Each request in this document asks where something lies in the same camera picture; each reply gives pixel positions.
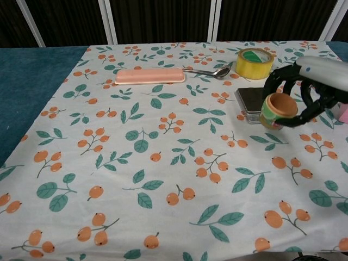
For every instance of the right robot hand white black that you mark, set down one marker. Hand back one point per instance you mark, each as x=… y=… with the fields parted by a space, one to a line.
x=323 y=72

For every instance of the small orange green cup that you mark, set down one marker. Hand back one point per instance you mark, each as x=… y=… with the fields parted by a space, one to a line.
x=282 y=104

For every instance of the silver digital scale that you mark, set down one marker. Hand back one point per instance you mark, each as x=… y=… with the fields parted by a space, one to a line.
x=250 y=100

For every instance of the pink block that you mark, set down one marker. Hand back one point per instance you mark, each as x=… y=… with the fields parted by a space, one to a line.
x=344 y=114

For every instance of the yellow tape roll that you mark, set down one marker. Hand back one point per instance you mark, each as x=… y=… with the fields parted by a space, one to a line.
x=253 y=66

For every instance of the metal spoon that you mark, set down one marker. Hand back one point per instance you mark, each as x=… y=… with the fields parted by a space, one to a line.
x=221 y=72

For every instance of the pink oblong case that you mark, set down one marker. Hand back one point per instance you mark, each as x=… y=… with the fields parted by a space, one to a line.
x=150 y=76

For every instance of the floral white tablecloth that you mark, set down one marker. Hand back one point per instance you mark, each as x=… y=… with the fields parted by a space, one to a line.
x=163 y=163

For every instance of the white slanted frame post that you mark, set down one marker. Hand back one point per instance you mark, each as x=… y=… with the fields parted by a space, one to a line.
x=31 y=21
x=333 y=20

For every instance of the white upright frame post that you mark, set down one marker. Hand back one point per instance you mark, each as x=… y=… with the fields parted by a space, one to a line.
x=213 y=19

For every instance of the white double frame post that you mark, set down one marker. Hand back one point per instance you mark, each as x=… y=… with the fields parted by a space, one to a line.
x=108 y=21

